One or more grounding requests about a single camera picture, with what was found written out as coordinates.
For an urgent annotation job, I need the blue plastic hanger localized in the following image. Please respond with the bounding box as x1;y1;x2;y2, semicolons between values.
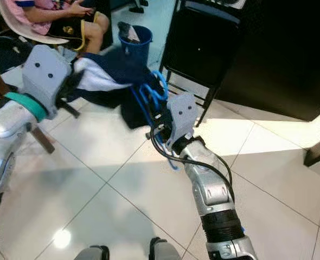
130;69;181;171

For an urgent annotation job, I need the robot leg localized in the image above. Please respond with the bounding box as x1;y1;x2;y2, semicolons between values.
73;245;109;260
149;237;185;260

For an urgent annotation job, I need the black cabinet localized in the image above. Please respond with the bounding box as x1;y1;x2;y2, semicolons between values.
214;0;320;122

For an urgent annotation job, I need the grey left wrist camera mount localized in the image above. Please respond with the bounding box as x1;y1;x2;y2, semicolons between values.
22;44;74;120

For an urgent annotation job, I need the blue plastic bucket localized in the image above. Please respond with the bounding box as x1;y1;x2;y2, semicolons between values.
118;22;153;64

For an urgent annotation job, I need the robot right leg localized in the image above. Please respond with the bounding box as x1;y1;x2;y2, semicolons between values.
149;237;185;260

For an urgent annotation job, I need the robot left leg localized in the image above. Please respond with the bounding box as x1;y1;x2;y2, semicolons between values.
73;245;109;260

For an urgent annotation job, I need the black metal chair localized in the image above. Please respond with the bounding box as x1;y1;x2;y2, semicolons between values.
163;0;242;128

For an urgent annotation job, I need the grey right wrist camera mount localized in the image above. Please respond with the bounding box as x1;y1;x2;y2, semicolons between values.
168;92;200;147

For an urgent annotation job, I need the dark navy printed T-shirt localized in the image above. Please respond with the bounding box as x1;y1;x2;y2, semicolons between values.
71;49;163;131

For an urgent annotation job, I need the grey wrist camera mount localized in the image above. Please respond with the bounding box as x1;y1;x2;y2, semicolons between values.
168;92;200;147
22;44;74;120

